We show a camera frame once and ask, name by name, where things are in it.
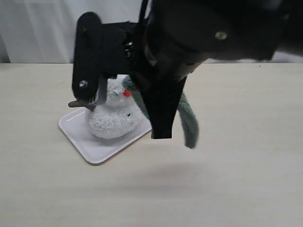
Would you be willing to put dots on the white backdrop curtain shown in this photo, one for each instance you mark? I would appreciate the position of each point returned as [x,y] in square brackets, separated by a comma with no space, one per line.
[43,31]

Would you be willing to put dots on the white plush snowman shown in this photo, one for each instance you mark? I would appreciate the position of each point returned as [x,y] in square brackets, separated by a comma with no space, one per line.
[118,116]

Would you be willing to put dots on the green knitted scarf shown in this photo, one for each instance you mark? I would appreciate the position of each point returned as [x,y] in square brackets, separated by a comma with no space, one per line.
[189,122]

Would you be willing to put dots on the white rectangular tray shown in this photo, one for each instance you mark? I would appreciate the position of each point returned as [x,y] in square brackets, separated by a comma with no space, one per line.
[93,149]

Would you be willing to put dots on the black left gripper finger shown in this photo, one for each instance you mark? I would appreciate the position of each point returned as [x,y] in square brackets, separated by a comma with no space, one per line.
[161,100]

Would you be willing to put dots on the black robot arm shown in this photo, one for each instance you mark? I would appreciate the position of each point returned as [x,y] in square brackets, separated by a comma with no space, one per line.
[165,46]

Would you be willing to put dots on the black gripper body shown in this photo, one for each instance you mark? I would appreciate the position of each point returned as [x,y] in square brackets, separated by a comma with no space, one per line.
[123,52]

